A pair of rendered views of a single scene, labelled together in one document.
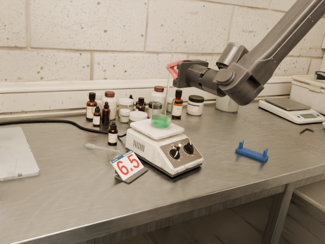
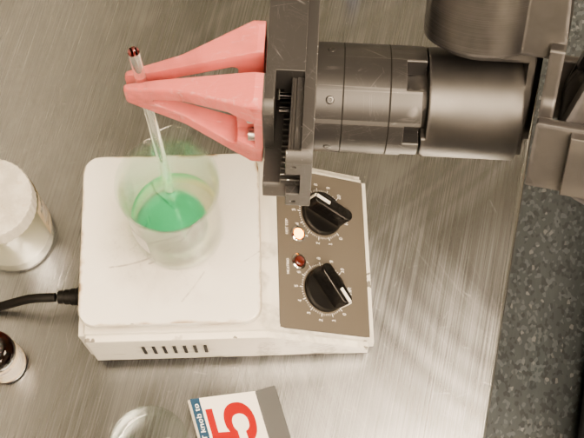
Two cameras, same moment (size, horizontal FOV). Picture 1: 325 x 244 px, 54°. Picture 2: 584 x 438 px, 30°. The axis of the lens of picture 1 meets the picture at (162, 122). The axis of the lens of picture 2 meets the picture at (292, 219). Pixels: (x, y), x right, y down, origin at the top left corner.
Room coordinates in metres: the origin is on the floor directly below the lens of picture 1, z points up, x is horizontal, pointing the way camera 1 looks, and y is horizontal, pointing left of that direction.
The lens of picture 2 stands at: (0.64, 0.13, 1.52)
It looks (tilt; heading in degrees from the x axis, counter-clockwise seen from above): 70 degrees down; 315
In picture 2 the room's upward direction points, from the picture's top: straight up
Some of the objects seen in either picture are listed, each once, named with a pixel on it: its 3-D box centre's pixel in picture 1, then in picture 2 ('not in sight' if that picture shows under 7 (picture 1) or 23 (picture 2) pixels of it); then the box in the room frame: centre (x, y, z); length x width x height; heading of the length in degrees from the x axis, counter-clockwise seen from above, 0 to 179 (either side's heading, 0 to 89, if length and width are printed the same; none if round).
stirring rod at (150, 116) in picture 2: (168, 87); (155, 135); (0.88, 0.00, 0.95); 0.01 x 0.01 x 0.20
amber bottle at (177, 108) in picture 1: (177, 103); not in sight; (1.23, -0.05, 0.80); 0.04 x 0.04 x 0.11
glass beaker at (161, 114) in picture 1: (162, 114); (175, 203); (0.87, 0.00, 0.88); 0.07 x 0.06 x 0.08; 130
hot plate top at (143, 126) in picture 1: (157, 127); (170, 238); (0.87, 0.01, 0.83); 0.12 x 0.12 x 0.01; 47
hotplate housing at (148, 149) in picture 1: (161, 144); (214, 258); (0.85, -0.01, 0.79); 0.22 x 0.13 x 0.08; 47
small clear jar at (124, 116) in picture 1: (125, 115); not in sight; (1.11, 0.14, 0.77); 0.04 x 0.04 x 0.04
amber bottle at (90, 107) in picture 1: (91, 106); not in sight; (1.09, 0.26, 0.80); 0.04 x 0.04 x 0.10
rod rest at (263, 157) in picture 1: (252, 150); not in sight; (0.94, -0.30, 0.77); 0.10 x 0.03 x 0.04; 57
